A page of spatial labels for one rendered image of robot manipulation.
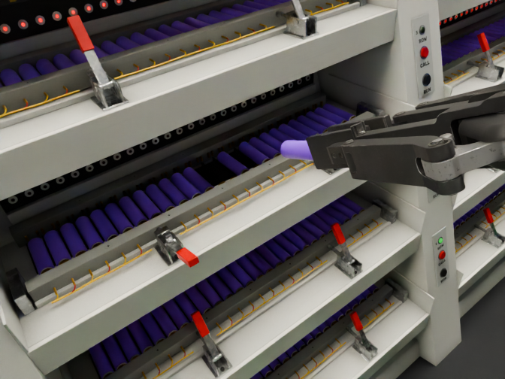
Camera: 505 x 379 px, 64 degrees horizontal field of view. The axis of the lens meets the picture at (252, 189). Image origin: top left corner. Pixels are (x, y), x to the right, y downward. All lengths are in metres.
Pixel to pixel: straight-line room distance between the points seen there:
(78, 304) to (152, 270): 0.09
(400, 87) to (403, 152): 0.47
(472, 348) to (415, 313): 0.20
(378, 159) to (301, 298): 0.46
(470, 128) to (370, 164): 0.06
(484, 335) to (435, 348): 0.15
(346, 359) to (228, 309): 0.29
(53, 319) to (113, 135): 0.21
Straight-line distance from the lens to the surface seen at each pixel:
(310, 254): 0.71
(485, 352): 1.07
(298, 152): 0.39
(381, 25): 0.65
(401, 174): 0.24
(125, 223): 0.55
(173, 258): 0.51
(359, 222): 0.77
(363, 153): 0.26
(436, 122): 0.25
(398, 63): 0.69
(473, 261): 1.05
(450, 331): 1.02
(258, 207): 0.55
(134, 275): 0.51
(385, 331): 0.88
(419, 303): 0.92
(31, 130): 0.45
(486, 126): 0.22
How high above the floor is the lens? 0.79
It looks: 24 degrees down
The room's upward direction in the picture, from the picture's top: 16 degrees counter-clockwise
